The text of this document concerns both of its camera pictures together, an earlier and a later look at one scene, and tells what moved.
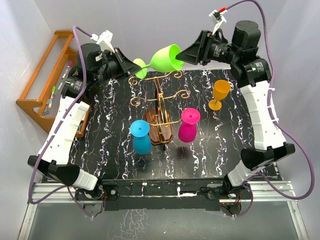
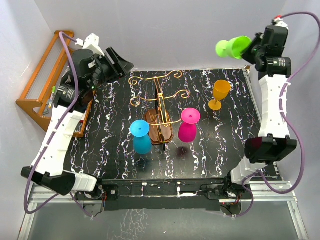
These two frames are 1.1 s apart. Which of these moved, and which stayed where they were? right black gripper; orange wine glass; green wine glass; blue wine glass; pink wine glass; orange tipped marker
Moved: green wine glass; right black gripper
Stayed: orange tipped marker; blue wine glass; pink wine glass; orange wine glass
